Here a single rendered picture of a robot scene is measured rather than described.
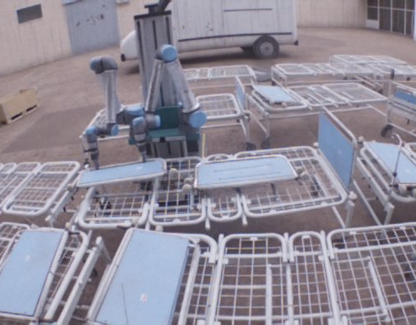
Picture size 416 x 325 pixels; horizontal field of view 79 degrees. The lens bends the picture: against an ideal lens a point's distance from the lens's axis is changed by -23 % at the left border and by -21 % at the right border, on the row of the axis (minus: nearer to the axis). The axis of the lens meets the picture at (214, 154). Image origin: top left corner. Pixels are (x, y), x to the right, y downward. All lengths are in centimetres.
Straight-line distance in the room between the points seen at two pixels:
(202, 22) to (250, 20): 140
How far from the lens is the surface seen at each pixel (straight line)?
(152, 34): 285
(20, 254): 212
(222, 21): 925
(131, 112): 281
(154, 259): 172
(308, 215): 285
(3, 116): 792
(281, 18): 976
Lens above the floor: 177
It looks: 27 degrees down
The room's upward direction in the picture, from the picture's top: 5 degrees counter-clockwise
